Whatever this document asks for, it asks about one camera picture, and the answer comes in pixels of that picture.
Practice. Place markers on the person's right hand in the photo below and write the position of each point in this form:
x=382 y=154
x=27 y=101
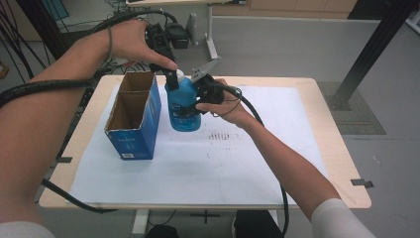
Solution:
x=231 y=109

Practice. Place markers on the teal panel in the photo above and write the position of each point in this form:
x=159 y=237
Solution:
x=56 y=8

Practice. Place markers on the dark grey floor mat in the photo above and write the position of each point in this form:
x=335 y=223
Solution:
x=356 y=115

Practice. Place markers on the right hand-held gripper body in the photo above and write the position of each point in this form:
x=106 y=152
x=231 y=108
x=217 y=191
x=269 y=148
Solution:
x=211 y=89

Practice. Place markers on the person's left hand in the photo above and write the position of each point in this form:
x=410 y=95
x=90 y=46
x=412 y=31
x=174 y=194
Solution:
x=132 y=43

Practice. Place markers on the black metal post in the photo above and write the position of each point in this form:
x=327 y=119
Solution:
x=43 y=26
x=383 y=33

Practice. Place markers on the white desk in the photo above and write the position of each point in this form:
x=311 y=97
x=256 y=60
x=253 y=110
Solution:
x=211 y=33

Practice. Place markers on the blue bottle with white cap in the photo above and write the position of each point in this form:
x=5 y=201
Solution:
x=181 y=95

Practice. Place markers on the person's dark trouser leg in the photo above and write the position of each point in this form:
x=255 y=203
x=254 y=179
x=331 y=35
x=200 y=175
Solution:
x=257 y=226

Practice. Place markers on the thin black wrist loop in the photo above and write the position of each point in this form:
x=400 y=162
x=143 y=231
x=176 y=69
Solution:
x=231 y=112
x=109 y=43

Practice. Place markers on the light wooden table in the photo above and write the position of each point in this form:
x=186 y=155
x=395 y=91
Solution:
x=327 y=115

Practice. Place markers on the white paper sheet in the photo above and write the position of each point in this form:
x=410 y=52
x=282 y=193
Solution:
x=198 y=178

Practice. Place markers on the wooden cabinet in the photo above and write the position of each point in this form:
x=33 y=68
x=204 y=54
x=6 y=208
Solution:
x=284 y=8

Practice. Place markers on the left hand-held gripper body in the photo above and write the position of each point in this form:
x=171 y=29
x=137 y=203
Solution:
x=161 y=41

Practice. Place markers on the blue cardboard box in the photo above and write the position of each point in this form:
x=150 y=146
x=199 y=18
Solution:
x=138 y=139

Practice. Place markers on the grey tape piece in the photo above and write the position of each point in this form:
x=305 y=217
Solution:
x=362 y=182
x=64 y=159

